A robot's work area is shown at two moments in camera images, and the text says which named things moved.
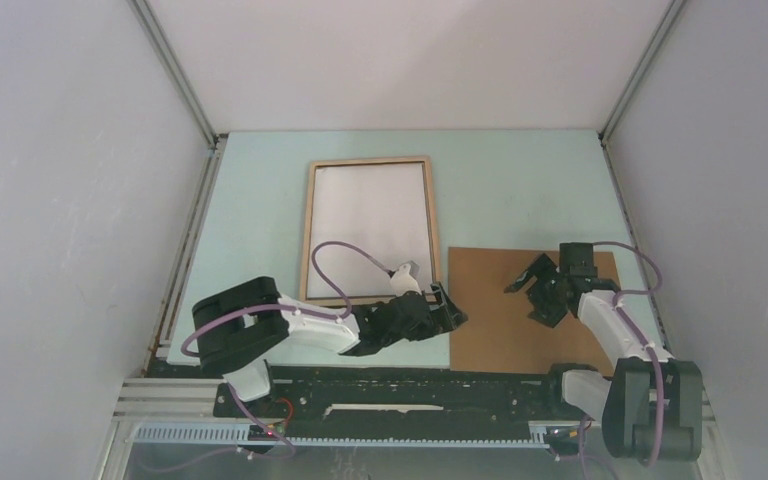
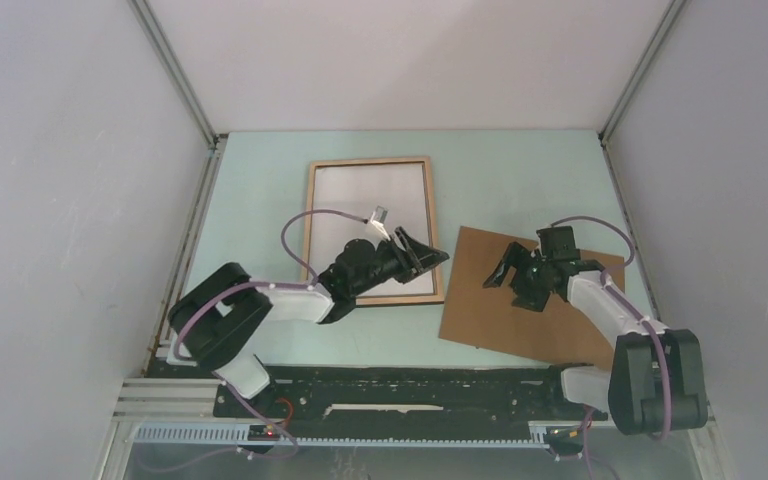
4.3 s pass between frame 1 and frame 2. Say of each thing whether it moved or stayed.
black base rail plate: stayed
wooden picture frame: stayed
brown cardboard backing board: moved
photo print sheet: stayed
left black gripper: moved
